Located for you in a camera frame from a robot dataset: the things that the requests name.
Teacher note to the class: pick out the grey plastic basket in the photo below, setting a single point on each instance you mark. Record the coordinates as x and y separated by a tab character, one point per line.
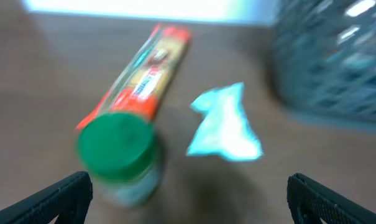
324	61

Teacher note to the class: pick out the orange spaghetti packet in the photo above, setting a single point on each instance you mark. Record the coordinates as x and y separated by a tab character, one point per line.
142	84

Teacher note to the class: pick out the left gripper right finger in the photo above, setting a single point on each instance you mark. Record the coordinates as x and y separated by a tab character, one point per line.
312	203

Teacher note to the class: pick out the green lid jar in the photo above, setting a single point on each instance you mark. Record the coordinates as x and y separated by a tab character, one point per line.
123	154

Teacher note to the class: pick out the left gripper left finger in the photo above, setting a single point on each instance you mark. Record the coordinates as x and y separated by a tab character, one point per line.
66	201

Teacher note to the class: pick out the light blue snack wrapper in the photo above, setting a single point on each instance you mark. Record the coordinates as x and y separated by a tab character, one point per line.
225	130

